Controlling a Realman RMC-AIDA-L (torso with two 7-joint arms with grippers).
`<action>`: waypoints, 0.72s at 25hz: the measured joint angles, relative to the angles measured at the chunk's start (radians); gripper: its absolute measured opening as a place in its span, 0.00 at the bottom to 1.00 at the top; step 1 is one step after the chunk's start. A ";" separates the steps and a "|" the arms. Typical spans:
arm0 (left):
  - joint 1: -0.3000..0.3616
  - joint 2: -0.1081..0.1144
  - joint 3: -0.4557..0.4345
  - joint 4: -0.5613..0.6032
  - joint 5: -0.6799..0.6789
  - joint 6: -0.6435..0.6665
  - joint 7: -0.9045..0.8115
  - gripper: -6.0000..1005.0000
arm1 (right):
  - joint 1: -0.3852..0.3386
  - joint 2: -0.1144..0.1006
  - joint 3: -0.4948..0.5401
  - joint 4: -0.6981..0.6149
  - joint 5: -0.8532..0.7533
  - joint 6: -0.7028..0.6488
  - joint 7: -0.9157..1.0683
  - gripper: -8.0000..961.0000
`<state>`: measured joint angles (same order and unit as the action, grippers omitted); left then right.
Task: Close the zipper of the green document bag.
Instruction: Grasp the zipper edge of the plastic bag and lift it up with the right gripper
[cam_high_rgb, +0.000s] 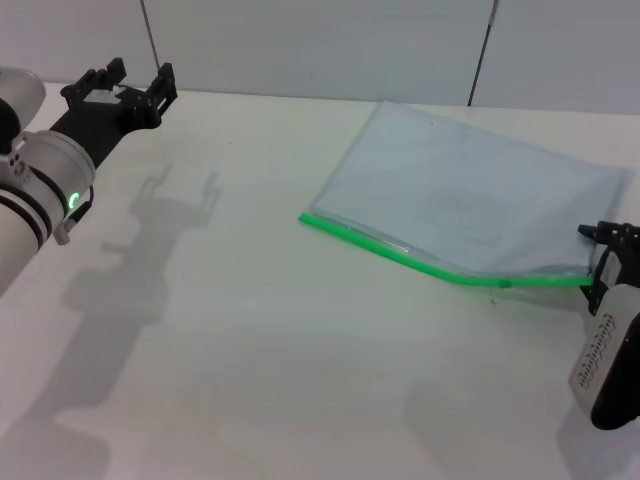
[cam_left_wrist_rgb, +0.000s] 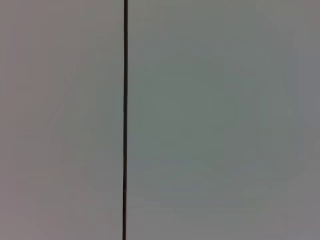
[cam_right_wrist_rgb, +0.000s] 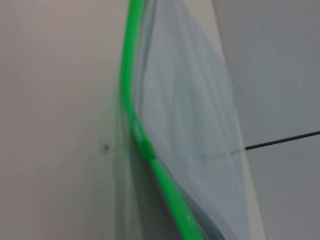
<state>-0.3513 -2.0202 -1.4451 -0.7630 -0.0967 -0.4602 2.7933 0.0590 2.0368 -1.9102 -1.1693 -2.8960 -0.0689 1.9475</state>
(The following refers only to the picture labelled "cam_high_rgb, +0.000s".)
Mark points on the clear document bag green zip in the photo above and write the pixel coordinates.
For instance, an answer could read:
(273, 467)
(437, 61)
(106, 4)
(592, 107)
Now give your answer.
(450, 175)

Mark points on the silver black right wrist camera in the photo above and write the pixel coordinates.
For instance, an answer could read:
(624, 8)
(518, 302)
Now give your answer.
(600, 350)

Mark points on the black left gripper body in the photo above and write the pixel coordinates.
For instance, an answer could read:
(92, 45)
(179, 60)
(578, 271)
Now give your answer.
(95, 130)

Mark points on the green zipper slider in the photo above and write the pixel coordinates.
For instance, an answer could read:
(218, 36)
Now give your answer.
(506, 284)

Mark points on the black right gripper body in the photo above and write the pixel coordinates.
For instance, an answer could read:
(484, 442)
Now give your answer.
(622, 250)

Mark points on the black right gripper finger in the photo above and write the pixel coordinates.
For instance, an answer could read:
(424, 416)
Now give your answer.
(588, 292)
(589, 231)

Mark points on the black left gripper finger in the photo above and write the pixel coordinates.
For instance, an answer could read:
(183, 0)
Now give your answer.
(107, 72)
(162, 87)

